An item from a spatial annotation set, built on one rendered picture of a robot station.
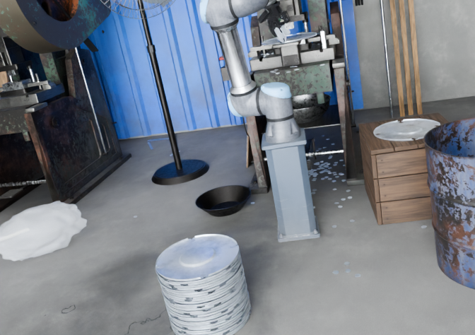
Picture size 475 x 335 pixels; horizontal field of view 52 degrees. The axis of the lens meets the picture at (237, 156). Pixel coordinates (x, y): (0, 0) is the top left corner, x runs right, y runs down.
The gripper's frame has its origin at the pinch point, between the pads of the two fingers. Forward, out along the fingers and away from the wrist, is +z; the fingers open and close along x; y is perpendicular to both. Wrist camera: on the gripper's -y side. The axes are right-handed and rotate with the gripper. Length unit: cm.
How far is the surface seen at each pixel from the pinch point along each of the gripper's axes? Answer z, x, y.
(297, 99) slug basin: 48, 15, -30
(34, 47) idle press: -46, -80, -110
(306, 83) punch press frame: 25.0, -0.7, 4.4
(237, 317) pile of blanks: 39, -115, 69
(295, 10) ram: -6.1, 19.9, -6.9
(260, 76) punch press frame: 13.3, -13.1, -12.5
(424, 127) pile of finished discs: 48, 4, 64
